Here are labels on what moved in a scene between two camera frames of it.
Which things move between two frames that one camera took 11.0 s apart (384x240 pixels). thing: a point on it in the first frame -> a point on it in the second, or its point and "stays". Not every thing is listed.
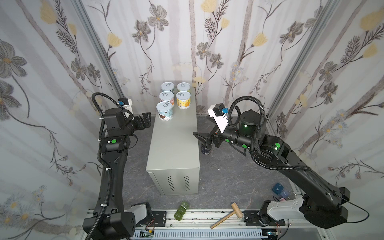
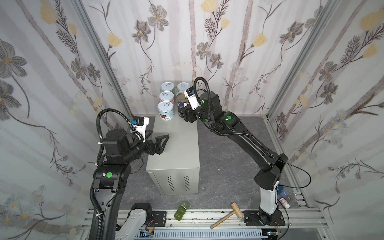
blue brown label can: (167, 86) stays
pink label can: (167, 96) stays
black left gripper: (142, 121) -> (150, 146)
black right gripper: (215, 138) -> (190, 114)
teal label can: (165, 110) stays
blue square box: (278, 188) stays
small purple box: (284, 194) stays
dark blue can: (205, 151) -> (181, 99)
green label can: (183, 86) stays
